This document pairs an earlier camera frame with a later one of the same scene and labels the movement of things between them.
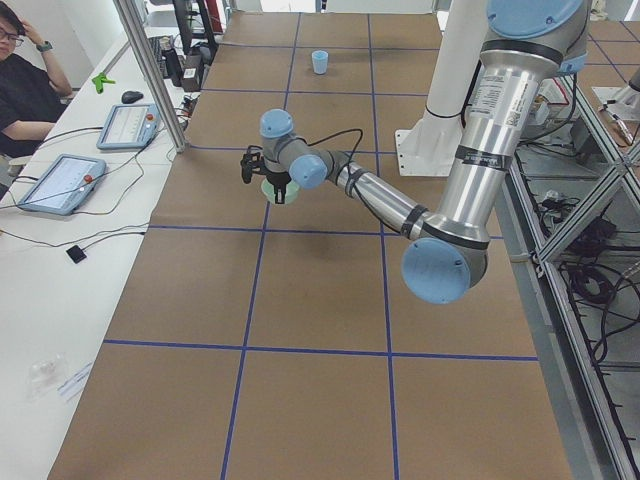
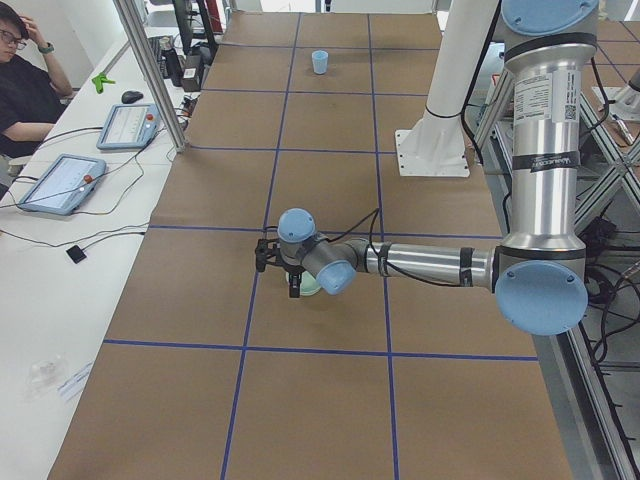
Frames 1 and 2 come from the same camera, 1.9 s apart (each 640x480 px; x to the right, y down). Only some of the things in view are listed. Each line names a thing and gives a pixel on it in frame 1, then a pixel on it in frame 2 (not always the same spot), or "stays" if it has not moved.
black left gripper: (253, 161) -> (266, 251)
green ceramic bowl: (269, 191) -> (308, 284)
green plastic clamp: (99, 80) stays
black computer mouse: (131, 96) stays
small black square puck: (76, 254) stays
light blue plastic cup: (320, 61) stays
